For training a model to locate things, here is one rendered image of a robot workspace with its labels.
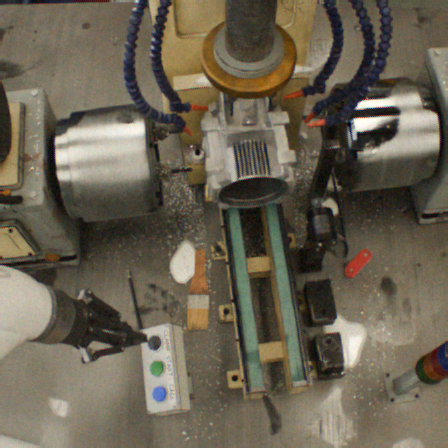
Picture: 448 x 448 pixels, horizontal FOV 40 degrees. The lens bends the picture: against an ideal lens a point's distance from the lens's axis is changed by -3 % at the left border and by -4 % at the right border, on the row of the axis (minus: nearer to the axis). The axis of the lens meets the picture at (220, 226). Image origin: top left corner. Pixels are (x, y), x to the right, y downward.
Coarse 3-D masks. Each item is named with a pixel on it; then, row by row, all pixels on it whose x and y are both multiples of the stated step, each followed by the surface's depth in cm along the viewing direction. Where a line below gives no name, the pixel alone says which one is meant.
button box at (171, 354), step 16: (160, 336) 121; (176, 336) 122; (144, 352) 122; (160, 352) 120; (176, 352) 121; (144, 368) 121; (176, 368) 119; (144, 384) 120; (160, 384) 118; (176, 384) 117; (176, 400) 116
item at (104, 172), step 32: (64, 128) 131; (96, 128) 129; (128, 128) 129; (160, 128) 139; (64, 160) 128; (96, 160) 127; (128, 160) 127; (64, 192) 130; (96, 192) 129; (128, 192) 130; (160, 192) 142
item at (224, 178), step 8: (216, 104) 139; (272, 104) 140; (216, 112) 140; (280, 168) 133; (288, 168) 135; (216, 176) 134; (224, 176) 132; (280, 176) 133; (288, 176) 134; (224, 184) 134; (280, 200) 145; (224, 208) 145
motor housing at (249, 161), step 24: (216, 144) 138; (240, 144) 134; (264, 144) 135; (288, 144) 142; (240, 168) 131; (264, 168) 133; (216, 192) 138; (240, 192) 147; (264, 192) 146; (288, 192) 142
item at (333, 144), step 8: (328, 144) 117; (336, 144) 117; (320, 152) 120; (328, 152) 118; (336, 152) 118; (320, 160) 122; (328, 160) 121; (320, 168) 124; (328, 168) 124; (320, 176) 127; (328, 176) 127; (312, 184) 133; (320, 184) 131; (312, 192) 134; (320, 192) 134; (312, 200) 137; (320, 200) 137
